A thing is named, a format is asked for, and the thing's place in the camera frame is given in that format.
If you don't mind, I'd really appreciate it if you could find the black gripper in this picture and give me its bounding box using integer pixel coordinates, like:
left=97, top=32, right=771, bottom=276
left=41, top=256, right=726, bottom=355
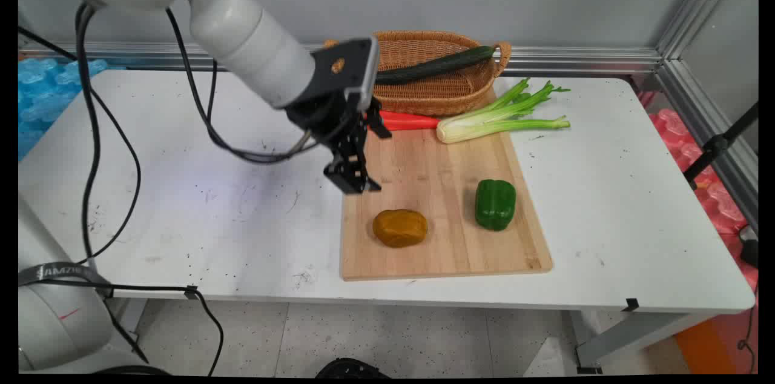
left=285, top=90, right=393, bottom=194

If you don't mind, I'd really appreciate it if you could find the orange-red carrot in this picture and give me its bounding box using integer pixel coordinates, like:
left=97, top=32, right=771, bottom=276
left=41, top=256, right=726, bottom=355
left=368, top=110, right=440, bottom=132

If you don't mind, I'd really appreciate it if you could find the bamboo cutting board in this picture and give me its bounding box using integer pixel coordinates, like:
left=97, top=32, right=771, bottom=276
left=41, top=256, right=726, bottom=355
left=340, top=88, right=553, bottom=282

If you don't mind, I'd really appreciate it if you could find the woven wicker basket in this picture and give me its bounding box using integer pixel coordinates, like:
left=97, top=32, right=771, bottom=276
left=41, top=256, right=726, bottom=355
left=323, top=30, right=513, bottom=118

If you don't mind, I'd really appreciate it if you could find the dark green cucumber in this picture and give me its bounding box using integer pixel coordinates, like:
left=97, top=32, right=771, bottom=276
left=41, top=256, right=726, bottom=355
left=375, top=45, right=496, bottom=86

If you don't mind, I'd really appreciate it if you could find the celery stalk bunch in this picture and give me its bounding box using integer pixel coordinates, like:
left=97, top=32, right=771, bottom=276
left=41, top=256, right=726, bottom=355
left=435, top=78, right=572, bottom=145

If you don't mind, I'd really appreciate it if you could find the green bell pepper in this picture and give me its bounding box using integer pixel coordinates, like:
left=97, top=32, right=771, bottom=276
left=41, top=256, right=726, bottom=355
left=474, top=179, right=517, bottom=232

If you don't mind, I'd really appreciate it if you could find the black round floor object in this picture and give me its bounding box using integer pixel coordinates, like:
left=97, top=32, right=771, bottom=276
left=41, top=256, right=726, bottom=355
left=314, top=358, right=392, bottom=379

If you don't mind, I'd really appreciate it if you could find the blue foam mat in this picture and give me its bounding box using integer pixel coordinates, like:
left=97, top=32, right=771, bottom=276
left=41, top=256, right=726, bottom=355
left=18, top=58, right=126, bottom=162

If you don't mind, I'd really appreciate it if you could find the grey table leg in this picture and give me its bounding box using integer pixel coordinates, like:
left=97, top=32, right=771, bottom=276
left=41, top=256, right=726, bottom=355
left=574, top=311, right=722, bottom=374

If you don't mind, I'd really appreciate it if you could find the black tripod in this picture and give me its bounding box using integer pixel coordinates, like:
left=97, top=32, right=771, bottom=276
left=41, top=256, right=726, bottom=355
left=683, top=102, right=759, bottom=191

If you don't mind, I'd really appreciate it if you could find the pink foam mat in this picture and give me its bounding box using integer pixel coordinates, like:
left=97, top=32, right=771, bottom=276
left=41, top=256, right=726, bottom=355
left=636, top=90, right=759, bottom=295

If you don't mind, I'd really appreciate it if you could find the small black device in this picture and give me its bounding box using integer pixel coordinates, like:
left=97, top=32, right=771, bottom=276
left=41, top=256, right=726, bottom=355
left=738, top=225, right=759, bottom=268

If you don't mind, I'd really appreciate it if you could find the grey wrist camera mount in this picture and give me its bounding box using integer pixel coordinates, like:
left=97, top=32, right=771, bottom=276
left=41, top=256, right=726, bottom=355
left=311, top=38, right=381, bottom=113

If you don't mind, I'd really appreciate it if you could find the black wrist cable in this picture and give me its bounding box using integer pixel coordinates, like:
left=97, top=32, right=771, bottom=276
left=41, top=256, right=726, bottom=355
left=165, top=7, right=318, bottom=165

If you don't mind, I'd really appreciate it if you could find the long aluminium frame rail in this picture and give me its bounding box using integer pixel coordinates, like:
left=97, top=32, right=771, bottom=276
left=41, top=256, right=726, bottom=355
left=18, top=41, right=665, bottom=77

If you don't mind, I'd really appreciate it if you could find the black base cable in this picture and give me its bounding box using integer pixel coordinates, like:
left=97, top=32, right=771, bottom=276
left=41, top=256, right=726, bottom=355
left=18, top=278, right=225, bottom=377

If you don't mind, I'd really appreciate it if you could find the long black arm cable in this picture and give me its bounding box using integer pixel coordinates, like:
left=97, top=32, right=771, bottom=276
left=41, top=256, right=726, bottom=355
left=18, top=2, right=142, bottom=265

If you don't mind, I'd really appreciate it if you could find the black printed strap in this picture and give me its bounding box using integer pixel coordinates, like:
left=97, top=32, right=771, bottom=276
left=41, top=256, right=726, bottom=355
left=18, top=262, right=114, bottom=299

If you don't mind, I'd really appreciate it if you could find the short aluminium frame rail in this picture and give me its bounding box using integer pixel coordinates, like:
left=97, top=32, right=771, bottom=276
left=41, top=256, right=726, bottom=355
left=656, top=59, right=759, bottom=234

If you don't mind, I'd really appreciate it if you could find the upright aluminium frame post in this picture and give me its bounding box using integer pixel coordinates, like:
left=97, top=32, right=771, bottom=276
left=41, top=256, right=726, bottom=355
left=656, top=0, right=750, bottom=62

